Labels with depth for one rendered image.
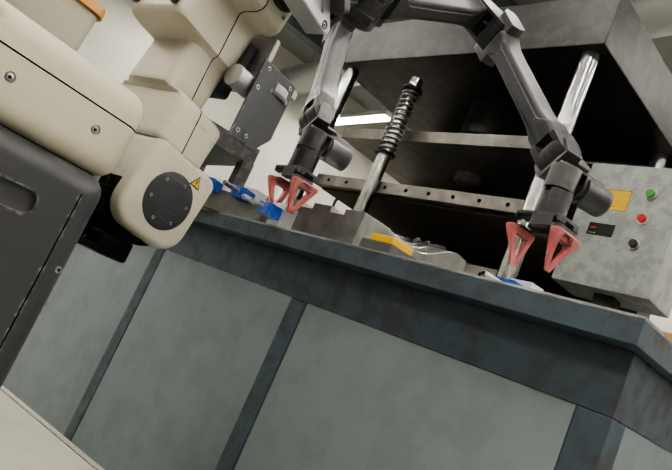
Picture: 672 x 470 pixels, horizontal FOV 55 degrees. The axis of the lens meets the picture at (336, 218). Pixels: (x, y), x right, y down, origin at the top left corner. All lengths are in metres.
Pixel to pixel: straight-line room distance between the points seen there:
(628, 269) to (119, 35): 7.63
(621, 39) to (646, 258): 0.74
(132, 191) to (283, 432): 0.52
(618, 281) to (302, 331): 1.02
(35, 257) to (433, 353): 0.61
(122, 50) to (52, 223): 8.00
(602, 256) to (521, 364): 1.08
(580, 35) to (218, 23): 1.39
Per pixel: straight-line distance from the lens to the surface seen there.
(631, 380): 0.95
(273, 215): 1.40
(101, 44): 8.78
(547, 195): 1.22
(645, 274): 1.97
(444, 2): 1.44
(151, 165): 1.12
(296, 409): 1.24
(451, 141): 2.50
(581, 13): 2.36
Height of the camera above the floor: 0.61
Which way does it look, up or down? 11 degrees up
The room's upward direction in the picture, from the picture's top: 24 degrees clockwise
